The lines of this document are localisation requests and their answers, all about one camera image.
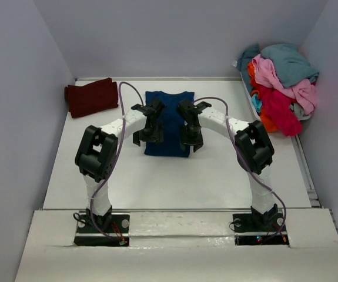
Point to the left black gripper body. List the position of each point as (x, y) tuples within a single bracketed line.
[(153, 134)]

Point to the grey blue t shirt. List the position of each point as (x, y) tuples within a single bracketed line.
[(290, 65)]

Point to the light blue t shirt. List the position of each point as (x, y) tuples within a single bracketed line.
[(256, 102)]

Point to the light pink t shirt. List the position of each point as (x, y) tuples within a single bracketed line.
[(303, 92)]

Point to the folded dark red shirt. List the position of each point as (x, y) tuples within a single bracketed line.
[(91, 98)]

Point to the navy blue t shirt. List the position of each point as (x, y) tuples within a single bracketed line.
[(170, 147)]

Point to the orange t shirt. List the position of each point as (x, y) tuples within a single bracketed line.
[(269, 125)]

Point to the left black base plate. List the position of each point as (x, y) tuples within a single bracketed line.
[(113, 234)]

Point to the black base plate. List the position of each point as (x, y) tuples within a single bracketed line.
[(247, 233), (113, 234)]

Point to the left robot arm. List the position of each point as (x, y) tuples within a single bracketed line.
[(99, 150)]

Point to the magenta t shirt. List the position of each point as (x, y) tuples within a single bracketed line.
[(276, 106)]

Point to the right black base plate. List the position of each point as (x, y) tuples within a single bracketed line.
[(247, 233)]

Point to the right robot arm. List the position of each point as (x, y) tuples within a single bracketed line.
[(251, 143)]

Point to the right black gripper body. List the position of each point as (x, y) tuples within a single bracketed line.
[(191, 135)]

